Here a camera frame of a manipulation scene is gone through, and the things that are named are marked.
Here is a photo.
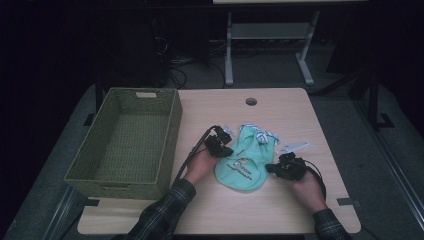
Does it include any grey tape strip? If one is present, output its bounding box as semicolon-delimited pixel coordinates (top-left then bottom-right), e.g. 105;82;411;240
336;197;362;208

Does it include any mint green small garment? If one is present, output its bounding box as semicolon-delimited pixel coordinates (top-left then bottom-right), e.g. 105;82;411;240
214;122;281;192

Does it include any green woven basket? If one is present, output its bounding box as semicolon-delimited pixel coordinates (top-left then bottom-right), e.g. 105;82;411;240
63;87;184;201

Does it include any aluminium floor rail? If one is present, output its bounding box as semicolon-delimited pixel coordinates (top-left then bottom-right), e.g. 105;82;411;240
353;99;424;231

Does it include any black floor bracket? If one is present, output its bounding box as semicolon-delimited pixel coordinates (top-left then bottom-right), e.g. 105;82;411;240
375;112;396;130

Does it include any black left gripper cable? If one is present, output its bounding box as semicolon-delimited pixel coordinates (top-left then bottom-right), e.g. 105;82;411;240
173;125;221;184

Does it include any person's right hand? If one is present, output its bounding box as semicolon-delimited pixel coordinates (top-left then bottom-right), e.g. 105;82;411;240
288;169;328;213

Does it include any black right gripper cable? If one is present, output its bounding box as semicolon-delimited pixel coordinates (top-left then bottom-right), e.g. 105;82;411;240
301;159;328;201

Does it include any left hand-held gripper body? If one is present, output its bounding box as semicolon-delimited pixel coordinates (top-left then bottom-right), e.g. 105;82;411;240
203;124;235;154

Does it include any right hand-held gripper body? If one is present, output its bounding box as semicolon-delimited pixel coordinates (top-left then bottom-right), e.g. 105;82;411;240
275;140;311;182

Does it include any white metal stand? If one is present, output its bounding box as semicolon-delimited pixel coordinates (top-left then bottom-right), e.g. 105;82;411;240
223;9;322;88

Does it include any tangle of floor cables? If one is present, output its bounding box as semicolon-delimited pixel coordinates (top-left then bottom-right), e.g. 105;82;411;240
151;34;228;90

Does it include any person's left hand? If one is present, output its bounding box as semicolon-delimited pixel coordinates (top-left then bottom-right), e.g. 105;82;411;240
183;150;222;186

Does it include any dark metal stand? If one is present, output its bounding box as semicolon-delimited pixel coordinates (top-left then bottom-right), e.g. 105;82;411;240
348;68;381;131

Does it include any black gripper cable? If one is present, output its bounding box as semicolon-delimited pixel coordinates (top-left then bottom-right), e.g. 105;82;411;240
173;125;221;184
301;159;328;201

